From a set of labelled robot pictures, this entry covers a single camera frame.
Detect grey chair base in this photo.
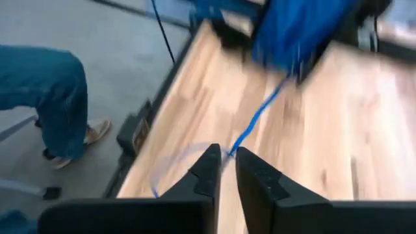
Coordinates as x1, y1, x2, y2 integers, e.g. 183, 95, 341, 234
0, 115, 62, 201

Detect person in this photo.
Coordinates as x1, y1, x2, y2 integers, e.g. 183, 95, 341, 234
0, 44, 112, 234

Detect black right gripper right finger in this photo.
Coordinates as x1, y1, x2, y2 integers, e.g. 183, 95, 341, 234
235, 146, 416, 234

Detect blue cord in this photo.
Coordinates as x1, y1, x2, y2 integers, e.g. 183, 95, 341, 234
149, 0, 358, 199

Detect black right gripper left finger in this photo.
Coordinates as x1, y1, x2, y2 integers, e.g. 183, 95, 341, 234
37, 144, 222, 234

